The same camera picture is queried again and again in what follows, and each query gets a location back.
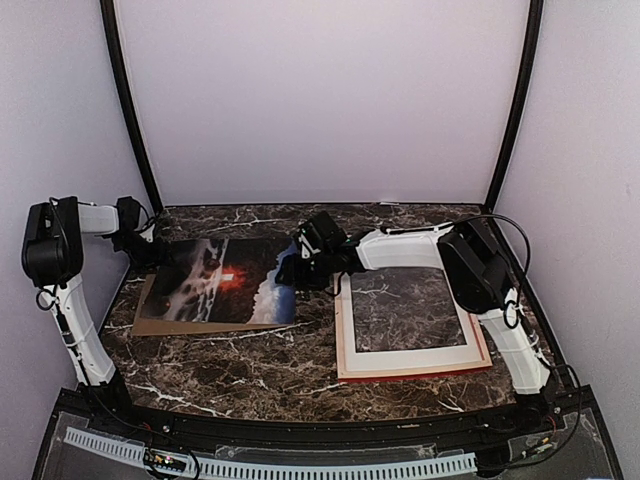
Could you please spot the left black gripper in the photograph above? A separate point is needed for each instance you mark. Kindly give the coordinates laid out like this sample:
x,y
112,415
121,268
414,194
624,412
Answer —
x,y
161,256

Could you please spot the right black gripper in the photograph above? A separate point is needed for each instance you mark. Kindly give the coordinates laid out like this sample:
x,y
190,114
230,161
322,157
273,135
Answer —
x,y
293,272

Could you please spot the brown cardboard backing board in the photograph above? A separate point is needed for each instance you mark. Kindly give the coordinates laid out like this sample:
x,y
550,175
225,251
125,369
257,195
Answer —
x,y
200,330

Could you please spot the landscape photo print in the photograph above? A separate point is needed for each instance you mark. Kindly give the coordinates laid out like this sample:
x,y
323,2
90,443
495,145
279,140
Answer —
x,y
205,258

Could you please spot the clear acrylic sheet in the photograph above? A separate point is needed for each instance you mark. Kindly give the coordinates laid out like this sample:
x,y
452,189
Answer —
x,y
398,309

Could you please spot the white photo mat board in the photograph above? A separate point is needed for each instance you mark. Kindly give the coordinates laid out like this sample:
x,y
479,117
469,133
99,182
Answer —
x,y
345,340

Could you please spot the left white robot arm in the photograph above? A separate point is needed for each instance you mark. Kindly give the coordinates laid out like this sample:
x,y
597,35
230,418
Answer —
x,y
52,258

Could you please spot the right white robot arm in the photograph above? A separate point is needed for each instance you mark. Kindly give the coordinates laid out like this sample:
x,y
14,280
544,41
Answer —
x,y
465,250

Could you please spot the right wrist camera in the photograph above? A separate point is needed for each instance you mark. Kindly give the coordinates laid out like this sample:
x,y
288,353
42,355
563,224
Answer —
x,y
319,235

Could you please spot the white slotted cable duct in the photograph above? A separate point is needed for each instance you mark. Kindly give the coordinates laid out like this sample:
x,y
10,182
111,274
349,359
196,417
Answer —
x,y
129,452

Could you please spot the left black corner post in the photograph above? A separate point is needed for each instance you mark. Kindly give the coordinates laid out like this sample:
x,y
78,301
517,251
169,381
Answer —
x,y
126,101

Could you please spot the black corner post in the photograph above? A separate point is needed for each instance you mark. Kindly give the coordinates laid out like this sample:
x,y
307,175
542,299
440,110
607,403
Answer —
x,y
521,89
126,101

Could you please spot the black front rail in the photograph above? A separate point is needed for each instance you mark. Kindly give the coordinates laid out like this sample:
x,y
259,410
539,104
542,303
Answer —
x,y
483,428

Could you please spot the right black corner post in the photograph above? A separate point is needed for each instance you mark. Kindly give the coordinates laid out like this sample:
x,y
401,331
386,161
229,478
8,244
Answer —
x,y
521,89

